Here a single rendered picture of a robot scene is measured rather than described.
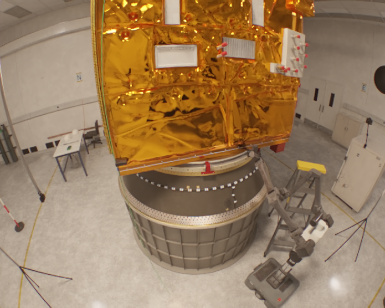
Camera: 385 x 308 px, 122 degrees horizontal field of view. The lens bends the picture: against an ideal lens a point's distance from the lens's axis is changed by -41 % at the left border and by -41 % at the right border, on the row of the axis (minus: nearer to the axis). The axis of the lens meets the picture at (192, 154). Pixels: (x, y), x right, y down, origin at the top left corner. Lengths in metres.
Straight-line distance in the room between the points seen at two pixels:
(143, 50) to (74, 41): 5.89
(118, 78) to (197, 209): 1.36
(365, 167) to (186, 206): 3.72
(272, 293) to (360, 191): 2.96
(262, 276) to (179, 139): 2.10
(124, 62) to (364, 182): 4.51
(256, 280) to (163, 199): 1.66
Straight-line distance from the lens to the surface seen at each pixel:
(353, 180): 4.56
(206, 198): 1.80
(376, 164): 4.28
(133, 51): 1.29
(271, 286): 2.67
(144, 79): 1.30
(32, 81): 7.64
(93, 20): 1.47
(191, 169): 1.67
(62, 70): 7.13
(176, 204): 1.83
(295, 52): 2.00
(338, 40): 9.05
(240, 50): 1.61
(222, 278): 2.85
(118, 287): 2.97
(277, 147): 2.31
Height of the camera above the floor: 2.65
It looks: 30 degrees down
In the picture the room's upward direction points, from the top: 1 degrees counter-clockwise
